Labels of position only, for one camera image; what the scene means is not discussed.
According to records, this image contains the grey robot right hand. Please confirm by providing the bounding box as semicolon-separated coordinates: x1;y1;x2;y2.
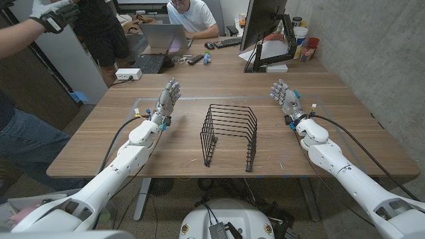
270;78;308;125

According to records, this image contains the black keyboard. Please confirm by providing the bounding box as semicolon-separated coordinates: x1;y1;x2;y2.
213;37;243;50

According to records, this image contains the black remote control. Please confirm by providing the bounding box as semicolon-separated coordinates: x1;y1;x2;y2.
187;54;205;66

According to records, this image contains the clear plastic container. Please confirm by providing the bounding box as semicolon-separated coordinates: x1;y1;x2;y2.
299;44;315;62

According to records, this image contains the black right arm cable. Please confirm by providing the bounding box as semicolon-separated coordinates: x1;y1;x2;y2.
310;114;421;202

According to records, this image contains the black grey teleoperation glove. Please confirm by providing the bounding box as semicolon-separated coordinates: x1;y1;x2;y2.
29;0;80;34

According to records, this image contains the grey table leg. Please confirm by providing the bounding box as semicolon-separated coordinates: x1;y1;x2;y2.
297;177;321;222
133;178;152;222

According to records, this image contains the round black fan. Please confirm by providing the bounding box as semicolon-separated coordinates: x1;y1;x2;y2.
148;178;175;197

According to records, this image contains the white power box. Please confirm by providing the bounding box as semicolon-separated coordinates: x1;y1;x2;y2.
114;68;143;81

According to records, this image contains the flat white box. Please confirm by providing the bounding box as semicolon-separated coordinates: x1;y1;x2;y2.
265;64;289;74

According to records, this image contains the black laptop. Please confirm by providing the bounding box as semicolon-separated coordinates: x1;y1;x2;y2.
131;31;177;75

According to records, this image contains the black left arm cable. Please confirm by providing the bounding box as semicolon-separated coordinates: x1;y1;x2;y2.
98;114;152;173

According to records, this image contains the white robot torso base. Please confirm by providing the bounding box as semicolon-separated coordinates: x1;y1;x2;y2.
179;198;276;239

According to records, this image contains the person in white T-shirt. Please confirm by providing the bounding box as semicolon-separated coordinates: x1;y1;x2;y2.
165;0;220;40

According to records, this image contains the blue floor marker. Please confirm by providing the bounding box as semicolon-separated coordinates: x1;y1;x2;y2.
69;91;89;104

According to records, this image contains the person in black clothes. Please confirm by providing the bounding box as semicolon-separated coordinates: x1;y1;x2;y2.
71;0;132;88

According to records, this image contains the silver open laptop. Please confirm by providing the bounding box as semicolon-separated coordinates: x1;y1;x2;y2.
139;23;194;50

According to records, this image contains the brown jacket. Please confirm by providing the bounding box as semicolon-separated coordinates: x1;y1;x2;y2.
122;13;159;35

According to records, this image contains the black computer monitor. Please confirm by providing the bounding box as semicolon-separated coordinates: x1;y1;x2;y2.
239;0;289;52

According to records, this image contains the black wire file holder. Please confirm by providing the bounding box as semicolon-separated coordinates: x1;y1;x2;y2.
199;104;258;173

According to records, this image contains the black monitor stand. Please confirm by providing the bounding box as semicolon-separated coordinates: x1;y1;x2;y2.
244;13;298;73

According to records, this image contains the dark wooden cabinet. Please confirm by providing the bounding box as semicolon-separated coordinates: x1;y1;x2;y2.
0;8;82;130

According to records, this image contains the person in blue jeans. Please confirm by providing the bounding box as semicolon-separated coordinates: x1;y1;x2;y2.
0;89;89;203

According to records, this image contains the grey office chair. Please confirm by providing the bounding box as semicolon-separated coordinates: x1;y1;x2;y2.
202;0;240;37

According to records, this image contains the bare person forearm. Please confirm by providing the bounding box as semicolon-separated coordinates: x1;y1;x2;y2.
0;18;47;60

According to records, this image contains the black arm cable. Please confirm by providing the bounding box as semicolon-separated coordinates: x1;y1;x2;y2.
98;114;152;173
310;114;421;202

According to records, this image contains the white paper sheet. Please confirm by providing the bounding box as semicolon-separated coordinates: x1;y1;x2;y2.
238;39;289;64

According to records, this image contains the white paper cup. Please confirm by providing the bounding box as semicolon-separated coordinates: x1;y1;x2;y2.
292;26;309;46

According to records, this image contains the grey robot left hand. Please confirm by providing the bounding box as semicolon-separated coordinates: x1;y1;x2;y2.
149;78;182;126

